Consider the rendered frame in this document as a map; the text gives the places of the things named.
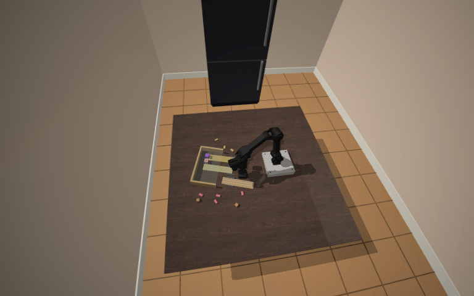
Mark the tan crosshatch-patterned strip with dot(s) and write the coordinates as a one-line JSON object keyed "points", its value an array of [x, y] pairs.
{"points": [[225, 159]]}

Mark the tan strip with teal polka dots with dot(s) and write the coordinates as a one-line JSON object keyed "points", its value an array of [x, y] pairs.
{"points": [[225, 169]]}

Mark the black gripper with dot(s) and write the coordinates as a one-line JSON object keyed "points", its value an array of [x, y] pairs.
{"points": [[242, 173]]}

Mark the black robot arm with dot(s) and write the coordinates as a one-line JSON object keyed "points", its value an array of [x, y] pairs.
{"points": [[244, 152]]}

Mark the tan strip with blue lines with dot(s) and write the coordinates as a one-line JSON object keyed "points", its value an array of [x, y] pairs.
{"points": [[237, 182]]}

